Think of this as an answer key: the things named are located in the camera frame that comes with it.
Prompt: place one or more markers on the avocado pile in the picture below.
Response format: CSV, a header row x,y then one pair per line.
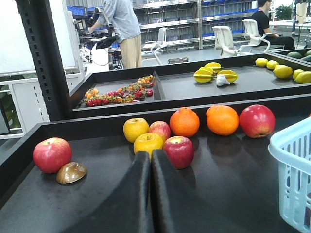
x,y
305,56

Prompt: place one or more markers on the black wood produce display table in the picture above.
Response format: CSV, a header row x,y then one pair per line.
x,y
34,202

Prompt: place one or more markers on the person in grey shirt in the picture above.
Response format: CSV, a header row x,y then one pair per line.
x,y
121,15

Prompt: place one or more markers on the white office chair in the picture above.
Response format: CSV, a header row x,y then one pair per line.
x,y
224,42
255,40

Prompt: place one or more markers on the orange back row left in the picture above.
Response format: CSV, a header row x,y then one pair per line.
x,y
184,122

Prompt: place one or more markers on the yellow apple front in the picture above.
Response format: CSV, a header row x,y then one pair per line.
x,y
148,142

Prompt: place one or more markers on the cherry tomato vine pile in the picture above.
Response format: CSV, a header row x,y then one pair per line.
x,y
134,92

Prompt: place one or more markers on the small pink apple back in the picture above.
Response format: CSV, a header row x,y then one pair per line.
x,y
161,128

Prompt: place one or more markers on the pink red apple back row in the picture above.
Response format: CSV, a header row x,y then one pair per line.
x,y
257,121

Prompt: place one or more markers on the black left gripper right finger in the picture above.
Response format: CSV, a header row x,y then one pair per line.
x,y
177,208

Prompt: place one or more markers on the dark red apple left group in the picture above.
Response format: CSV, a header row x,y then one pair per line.
x,y
180,151

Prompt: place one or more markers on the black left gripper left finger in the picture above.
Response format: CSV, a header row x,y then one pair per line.
x,y
125,209

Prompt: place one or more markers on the black upper display shelf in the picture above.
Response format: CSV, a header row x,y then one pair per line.
x,y
175,86

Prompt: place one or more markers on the light blue plastic basket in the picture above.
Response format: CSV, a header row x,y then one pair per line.
x,y
292,148

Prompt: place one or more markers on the white garlic bulb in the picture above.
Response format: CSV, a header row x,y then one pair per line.
x,y
222,80

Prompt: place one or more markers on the yellow starfruit pile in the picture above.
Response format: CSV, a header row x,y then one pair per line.
x,y
210,70

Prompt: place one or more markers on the black left corner post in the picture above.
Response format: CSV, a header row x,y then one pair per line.
x,y
37,21

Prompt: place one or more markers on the red apple far corner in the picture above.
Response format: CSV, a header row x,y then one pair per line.
x,y
51,154

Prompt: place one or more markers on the yellow apple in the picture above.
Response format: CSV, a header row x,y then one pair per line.
x,y
148,142
135,127

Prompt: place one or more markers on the white panel at left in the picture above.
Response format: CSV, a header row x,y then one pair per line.
x,y
15,55

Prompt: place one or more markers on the lemon pile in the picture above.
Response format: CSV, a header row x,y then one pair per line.
x,y
281,71

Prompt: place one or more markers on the yellow apple back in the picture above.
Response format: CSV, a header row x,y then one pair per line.
x,y
135,127

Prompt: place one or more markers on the person in black shirt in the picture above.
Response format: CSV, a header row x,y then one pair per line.
x,y
260,16

